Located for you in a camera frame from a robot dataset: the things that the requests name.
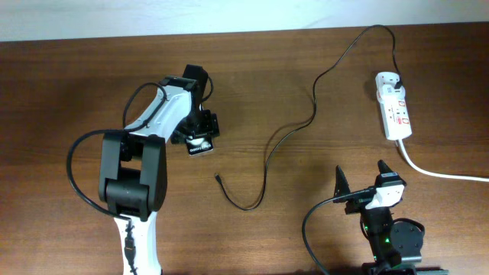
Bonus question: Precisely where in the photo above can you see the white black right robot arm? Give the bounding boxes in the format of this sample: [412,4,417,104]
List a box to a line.
[333,160,449,275]

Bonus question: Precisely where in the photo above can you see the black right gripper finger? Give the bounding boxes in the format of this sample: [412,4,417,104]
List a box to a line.
[377,160,399,180]
[334,165,351,203]

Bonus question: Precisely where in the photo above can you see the white power strip cord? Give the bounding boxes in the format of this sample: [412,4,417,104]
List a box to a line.
[395,138,489,183]

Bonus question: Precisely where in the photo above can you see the white power strip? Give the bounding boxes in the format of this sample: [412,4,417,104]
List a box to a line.
[377,90,412,141]

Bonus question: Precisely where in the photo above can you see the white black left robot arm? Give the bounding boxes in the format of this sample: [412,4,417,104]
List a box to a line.
[99,64,219,274]

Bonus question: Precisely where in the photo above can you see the white charger adapter plug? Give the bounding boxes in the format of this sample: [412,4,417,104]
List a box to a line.
[375,72,405,99]

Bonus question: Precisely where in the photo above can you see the black charger cable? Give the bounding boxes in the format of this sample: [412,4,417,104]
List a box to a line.
[214,24,403,212]

